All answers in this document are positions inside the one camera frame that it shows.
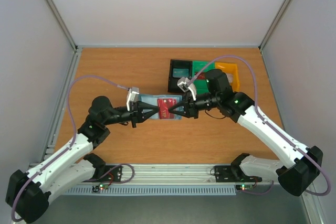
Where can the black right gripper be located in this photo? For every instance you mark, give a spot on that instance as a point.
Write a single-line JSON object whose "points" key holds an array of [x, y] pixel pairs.
{"points": [[192, 106]]}

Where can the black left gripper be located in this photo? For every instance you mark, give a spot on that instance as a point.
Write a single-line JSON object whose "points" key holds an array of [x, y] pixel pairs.
{"points": [[136, 114]]}

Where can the teal blue card holder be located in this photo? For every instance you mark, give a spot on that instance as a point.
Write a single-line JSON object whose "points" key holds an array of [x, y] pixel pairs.
{"points": [[152, 99]]}

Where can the pink red credit card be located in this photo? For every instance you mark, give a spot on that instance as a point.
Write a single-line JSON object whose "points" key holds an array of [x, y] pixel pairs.
{"points": [[164, 104]]}

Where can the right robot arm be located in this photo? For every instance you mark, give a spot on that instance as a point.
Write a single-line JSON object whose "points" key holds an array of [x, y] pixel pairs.
{"points": [[297, 165]]}

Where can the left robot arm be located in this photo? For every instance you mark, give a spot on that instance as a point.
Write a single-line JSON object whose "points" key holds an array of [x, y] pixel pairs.
{"points": [[30, 193]]}

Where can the white card in yellow bin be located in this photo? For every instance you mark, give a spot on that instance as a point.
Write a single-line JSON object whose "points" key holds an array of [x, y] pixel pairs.
{"points": [[230, 77]]}

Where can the green storage bin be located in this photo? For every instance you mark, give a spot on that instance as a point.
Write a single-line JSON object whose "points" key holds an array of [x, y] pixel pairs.
{"points": [[201, 85]]}

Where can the black storage bin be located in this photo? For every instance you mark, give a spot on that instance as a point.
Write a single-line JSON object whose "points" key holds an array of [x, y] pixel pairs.
{"points": [[172, 82]]}

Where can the yellow storage bin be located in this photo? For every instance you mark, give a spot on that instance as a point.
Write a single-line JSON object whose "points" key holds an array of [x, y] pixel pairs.
{"points": [[230, 68]]}

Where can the left small circuit board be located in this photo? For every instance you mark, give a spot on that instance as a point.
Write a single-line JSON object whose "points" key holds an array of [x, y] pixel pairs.
{"points": [[100, 187]]}

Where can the small circuit board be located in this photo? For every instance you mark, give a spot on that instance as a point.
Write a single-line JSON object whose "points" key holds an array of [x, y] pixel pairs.
{"points": [[100, 187], [244, 187]]}

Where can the right small circuit board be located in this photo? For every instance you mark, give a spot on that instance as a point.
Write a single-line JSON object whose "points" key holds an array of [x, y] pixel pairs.
{"points": [[244, 187]]}

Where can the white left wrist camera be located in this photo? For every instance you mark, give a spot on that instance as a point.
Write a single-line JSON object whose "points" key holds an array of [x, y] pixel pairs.
{"points": [[132, 96]]}

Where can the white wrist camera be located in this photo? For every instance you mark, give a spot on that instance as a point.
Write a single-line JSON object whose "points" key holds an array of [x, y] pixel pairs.
{"points": [[187, 86], [132, 96]]}

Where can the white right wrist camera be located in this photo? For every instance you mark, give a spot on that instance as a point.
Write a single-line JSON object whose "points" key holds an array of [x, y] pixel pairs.
{"points": [[187, 86]]}

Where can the aluminium front rail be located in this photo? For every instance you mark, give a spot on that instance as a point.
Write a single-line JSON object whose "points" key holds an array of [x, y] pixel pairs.
{"points": [[196, 174]]}

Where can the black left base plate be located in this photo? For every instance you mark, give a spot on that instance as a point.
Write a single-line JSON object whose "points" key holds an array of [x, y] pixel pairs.
{"points": [[110, 172]]}

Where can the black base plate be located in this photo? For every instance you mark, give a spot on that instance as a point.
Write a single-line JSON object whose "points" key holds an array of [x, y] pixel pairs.
{"points": [[226, 174], [110, 172]]}

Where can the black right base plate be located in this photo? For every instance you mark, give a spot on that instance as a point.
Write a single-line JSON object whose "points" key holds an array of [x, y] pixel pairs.
{"points": [[226, 174]]}

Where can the grey slotted cable duct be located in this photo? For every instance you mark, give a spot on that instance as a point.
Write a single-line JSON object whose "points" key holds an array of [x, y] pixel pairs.
{"points": [[153, 190]]}

